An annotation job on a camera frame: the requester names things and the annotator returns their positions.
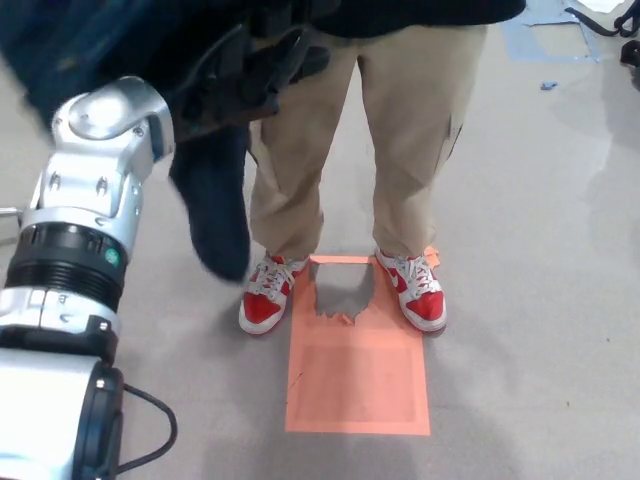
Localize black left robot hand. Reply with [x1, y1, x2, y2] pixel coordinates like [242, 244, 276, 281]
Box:
[172, 20, 332, 145]

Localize dark teal coat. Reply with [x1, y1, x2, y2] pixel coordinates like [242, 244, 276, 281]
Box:
[0, 0, 281, 285]

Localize black top of person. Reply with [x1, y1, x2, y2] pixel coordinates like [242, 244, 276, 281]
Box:
[249, 0, 527, 40]

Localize beige trousers of person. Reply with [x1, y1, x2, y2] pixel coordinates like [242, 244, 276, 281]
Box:
[248, 23, 489, 260]

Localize red white right sneaker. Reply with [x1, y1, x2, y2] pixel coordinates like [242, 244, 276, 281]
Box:
[238, 251, 312, 336]

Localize red white sneaker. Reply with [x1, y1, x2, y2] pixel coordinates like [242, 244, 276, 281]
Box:
[238, 251, 312, 336]
[373, 246, 448, 333]

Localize red white left sneaker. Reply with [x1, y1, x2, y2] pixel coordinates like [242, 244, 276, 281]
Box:
[373, 246, 448, 333]

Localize silver chair leg with caster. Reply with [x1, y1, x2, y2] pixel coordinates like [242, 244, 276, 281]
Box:
[0, 205, 24, 247]

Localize blue floor tape rectangle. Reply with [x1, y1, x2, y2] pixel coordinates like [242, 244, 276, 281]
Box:
[503, 0, 603, 65]

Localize orange floor tape rectangle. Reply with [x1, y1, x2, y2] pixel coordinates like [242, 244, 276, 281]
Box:
[284, 253, 432, 437]

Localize black equipment piece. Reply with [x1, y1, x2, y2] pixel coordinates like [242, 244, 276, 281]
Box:
[619, 39, 640, 92]

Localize black strap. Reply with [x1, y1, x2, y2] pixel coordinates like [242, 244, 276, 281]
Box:
[564, 0, 640, 39]

